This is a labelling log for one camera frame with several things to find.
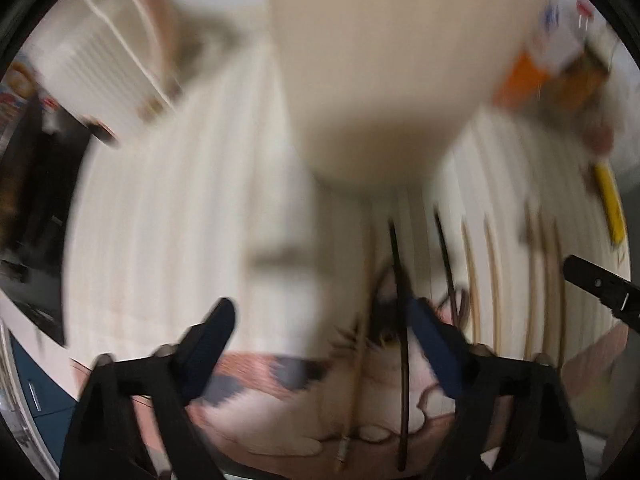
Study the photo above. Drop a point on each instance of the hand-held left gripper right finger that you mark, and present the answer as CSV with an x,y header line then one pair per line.
x,y
430,340

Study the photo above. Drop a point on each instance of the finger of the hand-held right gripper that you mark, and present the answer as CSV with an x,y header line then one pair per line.
x,y
600,287

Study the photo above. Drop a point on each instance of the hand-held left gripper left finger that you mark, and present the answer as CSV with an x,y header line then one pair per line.
x,y
215,330

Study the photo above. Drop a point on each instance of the black chopstick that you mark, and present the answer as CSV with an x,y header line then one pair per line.
x,y
402,360
446,265

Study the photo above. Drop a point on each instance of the wooden chopstick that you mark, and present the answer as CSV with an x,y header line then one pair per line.
x,y
472,285

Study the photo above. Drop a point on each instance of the yellow utility knife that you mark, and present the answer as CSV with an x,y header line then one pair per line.
x,y
611,205

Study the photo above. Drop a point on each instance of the striped cat print mat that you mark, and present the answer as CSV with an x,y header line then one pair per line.
x,y
200,210

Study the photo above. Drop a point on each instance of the red round object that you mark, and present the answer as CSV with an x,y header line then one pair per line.
x,y
600,137

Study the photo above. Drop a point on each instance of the blue cabinet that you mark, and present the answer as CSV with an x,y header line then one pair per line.
x,y
40,385

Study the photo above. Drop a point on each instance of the brown packet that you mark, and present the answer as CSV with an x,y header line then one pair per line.
x,y
582,80

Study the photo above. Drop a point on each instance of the orange packet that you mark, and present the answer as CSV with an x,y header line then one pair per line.
x,y
520,80

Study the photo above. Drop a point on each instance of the dark furniture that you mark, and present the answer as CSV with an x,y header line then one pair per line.
x,y
30,185

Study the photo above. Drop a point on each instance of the white pink ribbed appliance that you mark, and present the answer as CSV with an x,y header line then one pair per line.
x,y
100,60

